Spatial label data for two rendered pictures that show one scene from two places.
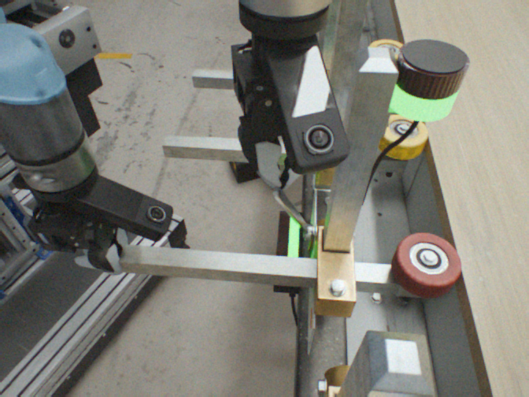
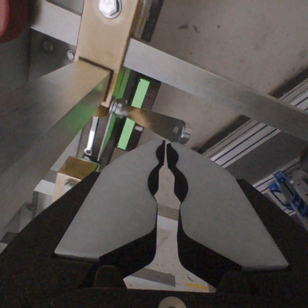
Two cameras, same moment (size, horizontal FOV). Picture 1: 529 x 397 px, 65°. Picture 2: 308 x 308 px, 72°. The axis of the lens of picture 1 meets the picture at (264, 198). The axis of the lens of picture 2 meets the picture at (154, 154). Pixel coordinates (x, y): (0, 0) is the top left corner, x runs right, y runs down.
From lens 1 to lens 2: 0.35 m
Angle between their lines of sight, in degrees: 11
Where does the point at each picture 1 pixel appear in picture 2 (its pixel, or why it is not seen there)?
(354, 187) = (24, 104)
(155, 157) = not seen: hidden behind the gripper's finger
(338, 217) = (79, 85)
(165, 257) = (287, 118)
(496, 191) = not seen: outside the picture
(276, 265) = (172, 71)
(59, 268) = (271, 163)
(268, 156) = (219, 209)
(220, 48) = not seen: hidden behind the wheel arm
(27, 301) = (296, 147)
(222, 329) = (180, 99)
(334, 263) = (102, 47)
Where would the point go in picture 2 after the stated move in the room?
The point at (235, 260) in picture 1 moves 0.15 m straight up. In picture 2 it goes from (216, 92) to (267, 164)
